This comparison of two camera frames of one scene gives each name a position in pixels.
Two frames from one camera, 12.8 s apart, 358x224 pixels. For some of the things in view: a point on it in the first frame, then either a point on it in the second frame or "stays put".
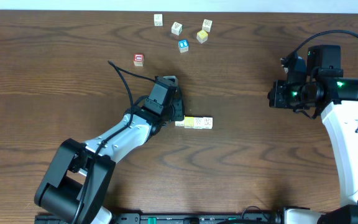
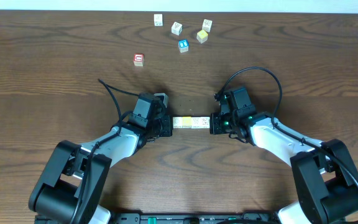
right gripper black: (276, 96) -> (214, 123)
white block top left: (158, 20) stays put
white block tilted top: (176, 28) stays put
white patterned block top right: (207, 25) stays put
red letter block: (138, 60) stays put
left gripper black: (179, 106) -> (166, 126)
